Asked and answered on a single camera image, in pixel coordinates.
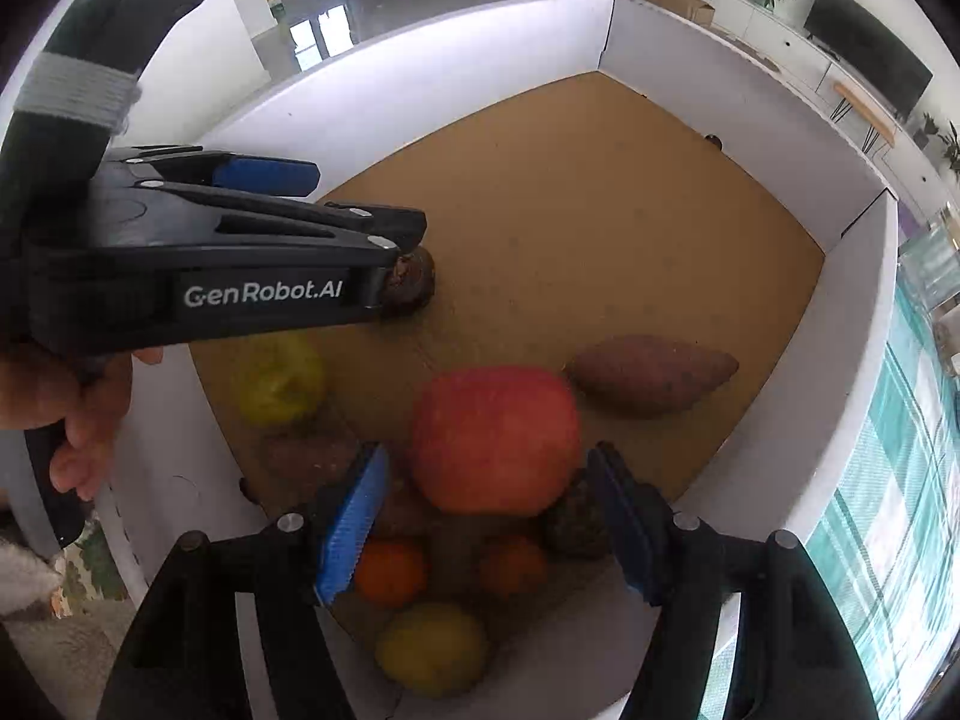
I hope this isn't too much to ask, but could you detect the yellow green apple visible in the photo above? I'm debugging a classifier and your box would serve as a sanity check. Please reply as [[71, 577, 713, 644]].
[[229, 331, 326, 425], [375, 602, 491, 697]]

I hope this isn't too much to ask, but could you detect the person's left hand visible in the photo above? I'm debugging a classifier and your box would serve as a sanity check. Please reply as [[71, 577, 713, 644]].
[[0, 345, 164, 503]]

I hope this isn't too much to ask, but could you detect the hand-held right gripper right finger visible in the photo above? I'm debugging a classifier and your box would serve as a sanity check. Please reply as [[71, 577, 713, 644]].
[[585, 441, 871, 720]]

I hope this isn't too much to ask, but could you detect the orange mandarin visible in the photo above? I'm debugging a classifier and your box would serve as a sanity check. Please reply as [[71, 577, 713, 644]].
[[478, 535, 548, 597], [352, 538, 430, 608]]

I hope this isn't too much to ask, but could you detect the red apple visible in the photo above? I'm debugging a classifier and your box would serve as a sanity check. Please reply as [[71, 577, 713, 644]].
[[411, 366, 582, 517]]

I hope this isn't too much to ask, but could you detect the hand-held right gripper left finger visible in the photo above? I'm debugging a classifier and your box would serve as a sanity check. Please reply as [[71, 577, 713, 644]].
[[96, 442, 391, 720]]

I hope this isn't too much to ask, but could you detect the purple sweet potato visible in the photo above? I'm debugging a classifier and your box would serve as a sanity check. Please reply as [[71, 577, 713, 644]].
[[564, 335, 740, 419]]

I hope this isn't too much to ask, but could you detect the wooden hairpin leg table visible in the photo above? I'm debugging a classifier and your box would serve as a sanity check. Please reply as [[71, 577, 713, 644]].
[[831, 82, 897, 155]]

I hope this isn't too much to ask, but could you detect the white cardboard box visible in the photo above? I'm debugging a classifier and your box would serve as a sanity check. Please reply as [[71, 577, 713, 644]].
[[75, 0, 901, 720]]

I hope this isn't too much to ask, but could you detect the brown oval fruit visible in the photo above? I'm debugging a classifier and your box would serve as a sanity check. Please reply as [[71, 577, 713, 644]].
[[259, 426, 368, 511]]

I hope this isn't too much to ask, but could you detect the small dark water chestnut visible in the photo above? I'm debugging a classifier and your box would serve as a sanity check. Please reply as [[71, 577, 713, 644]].
[[384, 246, 436, 310]]

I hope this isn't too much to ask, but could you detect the black television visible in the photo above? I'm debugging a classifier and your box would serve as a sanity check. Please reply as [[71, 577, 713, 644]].
[[804, 0, 935, 117]]

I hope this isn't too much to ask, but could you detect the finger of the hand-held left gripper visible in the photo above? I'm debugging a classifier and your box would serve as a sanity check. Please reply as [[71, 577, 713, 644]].
[[106, 146, 323, 198], [216, 201, 428, 253]]

